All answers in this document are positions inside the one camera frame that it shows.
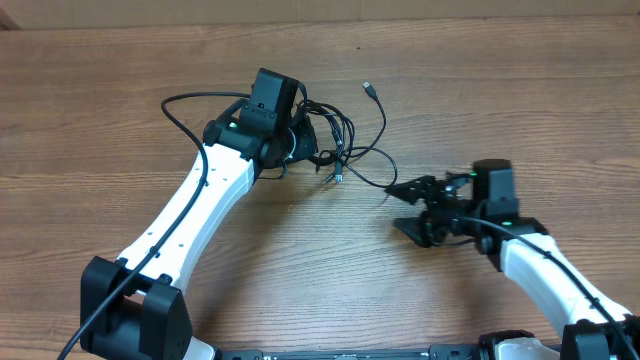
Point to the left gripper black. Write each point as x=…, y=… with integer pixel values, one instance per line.
x=308, y=143

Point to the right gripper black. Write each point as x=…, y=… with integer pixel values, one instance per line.
x=436, y=188

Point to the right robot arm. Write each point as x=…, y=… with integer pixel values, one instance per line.
x=482, y=207

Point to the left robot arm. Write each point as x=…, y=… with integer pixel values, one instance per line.
x=133, y=307

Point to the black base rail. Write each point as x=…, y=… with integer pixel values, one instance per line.
x=434, y=352

